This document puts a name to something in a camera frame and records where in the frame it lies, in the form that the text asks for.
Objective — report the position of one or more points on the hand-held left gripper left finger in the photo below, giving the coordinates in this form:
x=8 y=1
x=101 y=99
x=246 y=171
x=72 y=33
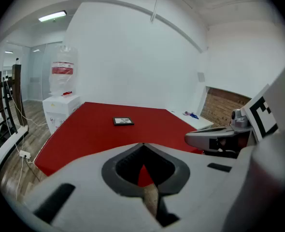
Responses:
x=84 y=202

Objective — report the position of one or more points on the white ceiling pipe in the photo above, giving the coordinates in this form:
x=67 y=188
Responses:
x=154 y=8

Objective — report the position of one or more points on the glass partition door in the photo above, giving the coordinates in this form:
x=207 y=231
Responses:
x=38 y=69

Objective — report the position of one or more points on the black picture frame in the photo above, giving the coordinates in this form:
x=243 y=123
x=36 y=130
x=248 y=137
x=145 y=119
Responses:
x=123 y=121

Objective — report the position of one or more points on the plastic-wrapped water bottle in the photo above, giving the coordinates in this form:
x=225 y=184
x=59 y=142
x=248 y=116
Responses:
x=61 y=81

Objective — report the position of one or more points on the white side desk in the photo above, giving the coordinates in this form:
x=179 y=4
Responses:
x=200 y=123

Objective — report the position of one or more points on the pink paper figure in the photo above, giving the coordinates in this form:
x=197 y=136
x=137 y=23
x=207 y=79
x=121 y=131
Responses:
x=187 y=113

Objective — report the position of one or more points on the red table cloth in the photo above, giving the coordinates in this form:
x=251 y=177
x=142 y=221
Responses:
x=96 y=139

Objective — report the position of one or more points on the white power strip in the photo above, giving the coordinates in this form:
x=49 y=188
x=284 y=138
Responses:
x=25 y=154

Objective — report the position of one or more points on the blue paper figure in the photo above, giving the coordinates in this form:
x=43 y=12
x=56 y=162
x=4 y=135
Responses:
x=194 y=116

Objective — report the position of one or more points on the ceiling light panel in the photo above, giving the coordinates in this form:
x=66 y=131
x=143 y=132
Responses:
x=52 y=16

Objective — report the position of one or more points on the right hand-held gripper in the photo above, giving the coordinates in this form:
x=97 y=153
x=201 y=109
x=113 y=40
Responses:
x=263 y=115

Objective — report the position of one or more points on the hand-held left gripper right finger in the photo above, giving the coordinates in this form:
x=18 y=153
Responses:
x=200 y=190

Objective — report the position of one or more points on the white water dispenser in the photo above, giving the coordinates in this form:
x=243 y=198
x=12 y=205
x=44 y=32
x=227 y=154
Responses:
x=60 y=110

